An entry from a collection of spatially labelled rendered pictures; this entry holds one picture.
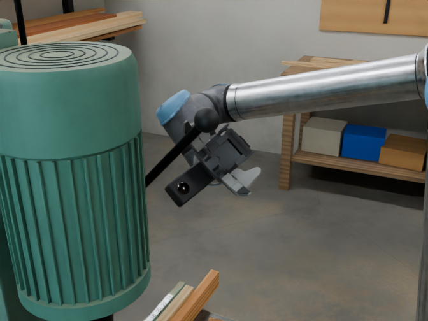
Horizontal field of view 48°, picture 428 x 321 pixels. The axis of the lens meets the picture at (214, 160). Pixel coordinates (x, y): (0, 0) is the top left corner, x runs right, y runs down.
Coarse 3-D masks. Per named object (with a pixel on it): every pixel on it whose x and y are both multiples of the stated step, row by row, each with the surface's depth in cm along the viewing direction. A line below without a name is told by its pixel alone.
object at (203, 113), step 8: (200, 112) 64; (208, 112) 63; (216, 112) 64; (200, 120) 63; (208, 120) 63; (216, 120) 64; (192, 128) 66; (200, 128) 64; (208, 128) 64; (216, 128) 64; (184, 136) 67; (192, 136) 66; (176, 144) 68; (184, 144) 67; (168, 152) 69; (176, 152) 68; (160, 160) 70; (168, 160) 69; (160, 168) 71; (152, 176) 72
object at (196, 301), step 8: (216, 272) 109; (208, 280) 107; (216, 280) 109; (200, 288) 104; (208, 288) 105; (216, 288) 110; (192, 296) 102; (200, 296) 102; (208, 296) 106; (184, 304) 99; (192, 304) 99; (200, 304) 103; (176, 312) 97; (184, 312) 97; (192, 312) 100; (176, 320) 95; (184, 320) 97; (192, 320) 101
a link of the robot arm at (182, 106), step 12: (180, 96) 104; (192, 96) 109; (204, 96) 110; (168, 108) 103; (180, 108) 103; (192, 108) 104; (168, 120) 104; (180, 120) 103; (192, 120) 103; (168, 132) 106; (180, 132) 103
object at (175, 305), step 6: (186, 288) 103; (192, 288) 103; (180, 294) 101; (186, 294) 101; (174, 300) 99; (180, 300) 99; (186, 300) 101; (168, 306) 97; (174, 306) 97; (180, 306) 99; (162, 312) 96; (168, 312) 96; (174, 312) 96; (162, 318) 94; (168, 318) 94
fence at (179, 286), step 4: (176, 284) 103; (180, 284) 103; (184, 284) 103; (176, 288) 102; (180, 288) 102; (172, 292) 101; (176, 292) 101; (172, 300) 99; (168, 304) 98; (164, 308) 97; (160, 312) 95; (156, 316) 94; (152, 320) 93
